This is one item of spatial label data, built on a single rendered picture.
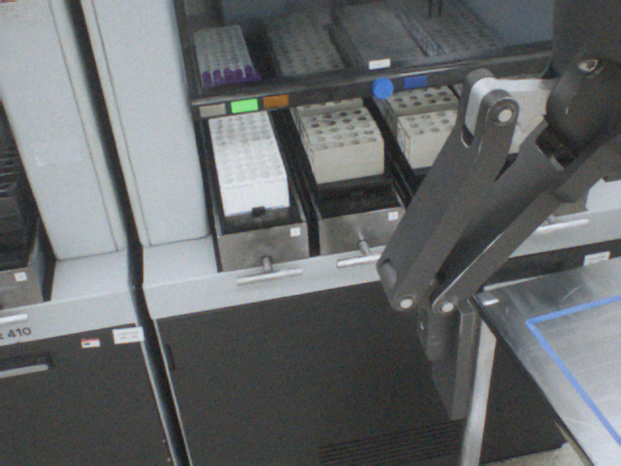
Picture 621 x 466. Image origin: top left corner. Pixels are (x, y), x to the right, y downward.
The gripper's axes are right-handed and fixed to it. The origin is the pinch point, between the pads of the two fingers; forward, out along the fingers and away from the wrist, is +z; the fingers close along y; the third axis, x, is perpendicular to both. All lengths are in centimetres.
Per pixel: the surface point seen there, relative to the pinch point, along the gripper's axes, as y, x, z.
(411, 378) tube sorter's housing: 14, 66, 79
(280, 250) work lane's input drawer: -8, 66, 44
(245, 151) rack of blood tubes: -10, 80, 34
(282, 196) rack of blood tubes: -6, 70, 36
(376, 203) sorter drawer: 8, 67, 38
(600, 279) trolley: 31, 42, 38
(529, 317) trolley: 19, 38, 38
